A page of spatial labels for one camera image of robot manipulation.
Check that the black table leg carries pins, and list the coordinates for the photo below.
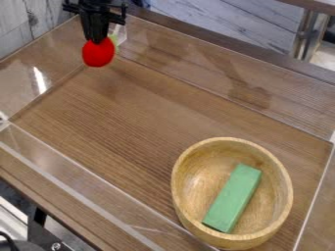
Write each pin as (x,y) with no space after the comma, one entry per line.
(39,216)

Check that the red plush fruit green leaf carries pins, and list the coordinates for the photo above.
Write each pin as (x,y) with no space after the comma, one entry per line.
(99,54)

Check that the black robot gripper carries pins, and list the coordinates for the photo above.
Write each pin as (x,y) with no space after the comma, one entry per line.
(96,13)

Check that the wooden bowl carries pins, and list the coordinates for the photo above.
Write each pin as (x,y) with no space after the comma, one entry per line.
(200,173)

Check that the green rectangular block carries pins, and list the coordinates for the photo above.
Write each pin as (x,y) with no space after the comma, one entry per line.
(232,199)

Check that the metal frame in background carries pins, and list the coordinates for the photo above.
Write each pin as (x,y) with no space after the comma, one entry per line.
(310,34)

